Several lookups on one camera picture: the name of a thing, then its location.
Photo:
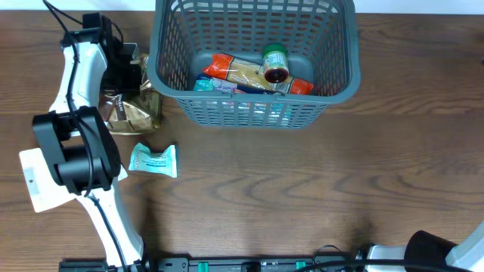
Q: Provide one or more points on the cream paper pouch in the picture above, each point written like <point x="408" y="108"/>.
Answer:
<point x="44" y="193"/>

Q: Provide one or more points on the green lid jar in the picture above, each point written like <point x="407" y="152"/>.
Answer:
<point x="275" y="64"/>

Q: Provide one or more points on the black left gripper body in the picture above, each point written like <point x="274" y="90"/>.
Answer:
<point x="126" y="70"/>

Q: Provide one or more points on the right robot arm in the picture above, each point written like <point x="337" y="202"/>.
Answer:
<point x="429" y="248"/>

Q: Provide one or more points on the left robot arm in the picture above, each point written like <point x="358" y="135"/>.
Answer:
<point x="80" y="153"/>

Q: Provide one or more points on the gold brown coffee bag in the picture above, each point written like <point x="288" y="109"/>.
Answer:
<point x="138" y="113"/>

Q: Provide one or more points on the colourful tissue multipack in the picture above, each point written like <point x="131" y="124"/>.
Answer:
<point x="209" y="83"/>

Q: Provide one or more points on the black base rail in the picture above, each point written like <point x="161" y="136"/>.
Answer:
<point x="201" y="265"/>

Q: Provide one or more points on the grey plastic basket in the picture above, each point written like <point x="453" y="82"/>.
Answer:
<point x="321" y="39"/>

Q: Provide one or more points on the orange pasta packet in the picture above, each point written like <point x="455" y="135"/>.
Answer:
<point x="244" y="72"/>

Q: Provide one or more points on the teal tissue pack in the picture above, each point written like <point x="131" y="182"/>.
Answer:
<point x="143" y="160"/>

